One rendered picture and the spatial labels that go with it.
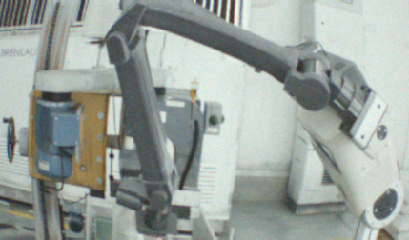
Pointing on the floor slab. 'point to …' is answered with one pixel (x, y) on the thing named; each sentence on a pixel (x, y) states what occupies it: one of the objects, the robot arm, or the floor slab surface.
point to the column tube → (37, 90)
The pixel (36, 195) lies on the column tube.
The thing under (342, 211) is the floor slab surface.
